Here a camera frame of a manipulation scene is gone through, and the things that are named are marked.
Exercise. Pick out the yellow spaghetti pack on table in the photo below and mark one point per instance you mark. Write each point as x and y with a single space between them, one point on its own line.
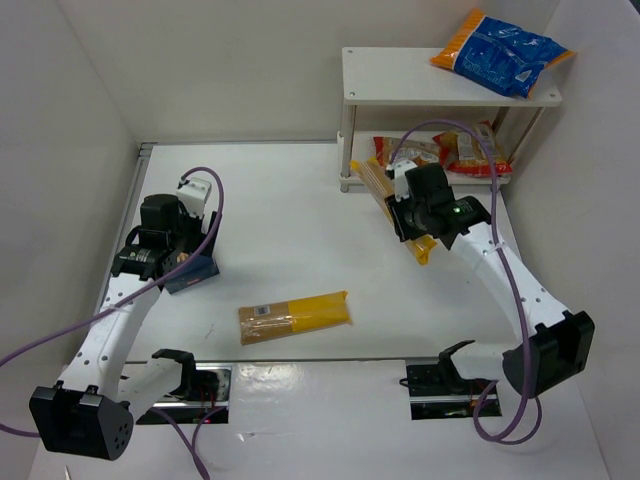
267 322

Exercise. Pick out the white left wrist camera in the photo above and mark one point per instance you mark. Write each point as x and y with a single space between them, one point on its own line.
195 192

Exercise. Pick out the white two-tier shelf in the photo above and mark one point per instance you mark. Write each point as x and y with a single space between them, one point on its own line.
386 89

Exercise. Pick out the blue orange pasta bag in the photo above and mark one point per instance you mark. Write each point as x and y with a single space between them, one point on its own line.
499 55

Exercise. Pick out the red pasta bag left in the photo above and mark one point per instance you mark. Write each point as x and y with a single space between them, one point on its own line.
420 152

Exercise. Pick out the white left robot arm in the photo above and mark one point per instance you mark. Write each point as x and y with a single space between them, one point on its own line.
90 411

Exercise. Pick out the metal table edge rail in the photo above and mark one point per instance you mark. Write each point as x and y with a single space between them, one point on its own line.
141 166

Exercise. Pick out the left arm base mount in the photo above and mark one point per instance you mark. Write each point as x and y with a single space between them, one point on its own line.
209 400

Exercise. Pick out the red pasta bag right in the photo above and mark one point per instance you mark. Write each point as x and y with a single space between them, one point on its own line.
462 153

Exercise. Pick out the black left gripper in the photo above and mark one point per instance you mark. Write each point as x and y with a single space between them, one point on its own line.
208 240

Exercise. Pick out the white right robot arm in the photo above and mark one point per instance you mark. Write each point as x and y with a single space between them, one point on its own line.
554 343

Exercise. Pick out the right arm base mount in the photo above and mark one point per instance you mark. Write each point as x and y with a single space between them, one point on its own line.
431 398

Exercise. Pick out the blue Barilla pasta box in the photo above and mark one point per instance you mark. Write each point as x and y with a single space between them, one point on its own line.
201 269

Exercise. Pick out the red pasta bag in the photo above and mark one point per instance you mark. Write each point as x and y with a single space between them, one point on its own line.
462 153
420 152

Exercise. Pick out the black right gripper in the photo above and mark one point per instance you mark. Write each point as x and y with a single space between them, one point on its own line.
396 218

